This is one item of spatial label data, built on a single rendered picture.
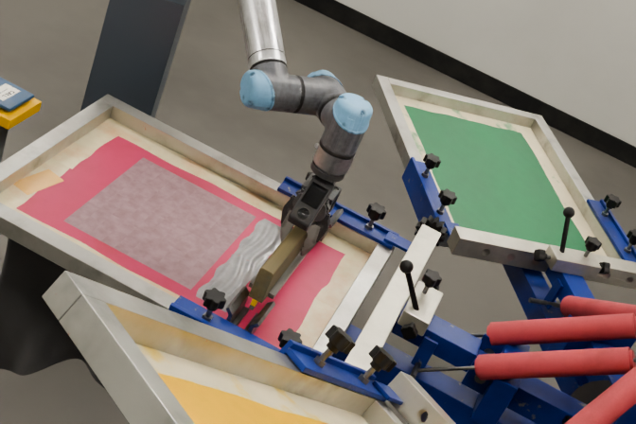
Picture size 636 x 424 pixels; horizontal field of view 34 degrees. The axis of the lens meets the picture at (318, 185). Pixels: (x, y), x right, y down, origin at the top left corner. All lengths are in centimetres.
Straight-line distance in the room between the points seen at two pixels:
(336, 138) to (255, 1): 33
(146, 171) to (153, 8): 46
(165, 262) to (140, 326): 97
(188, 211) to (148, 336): 113
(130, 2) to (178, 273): 81
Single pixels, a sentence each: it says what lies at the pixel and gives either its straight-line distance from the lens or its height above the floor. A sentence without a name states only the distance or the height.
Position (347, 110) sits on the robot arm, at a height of 139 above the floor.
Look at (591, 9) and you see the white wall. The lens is 577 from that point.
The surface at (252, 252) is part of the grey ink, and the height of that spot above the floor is 96.
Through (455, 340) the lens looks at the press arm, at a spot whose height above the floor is 104.
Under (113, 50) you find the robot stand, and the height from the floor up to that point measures 102.
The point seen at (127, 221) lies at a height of 96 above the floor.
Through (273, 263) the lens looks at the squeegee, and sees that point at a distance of 199.
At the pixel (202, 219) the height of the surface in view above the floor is 96.
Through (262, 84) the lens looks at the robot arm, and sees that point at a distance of 198.
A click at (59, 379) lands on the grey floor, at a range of 318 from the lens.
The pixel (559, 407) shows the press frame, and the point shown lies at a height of 102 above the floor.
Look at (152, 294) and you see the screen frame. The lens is 199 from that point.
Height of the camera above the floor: 225
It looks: 30 degrees down
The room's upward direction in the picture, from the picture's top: 23 degrees clockwise
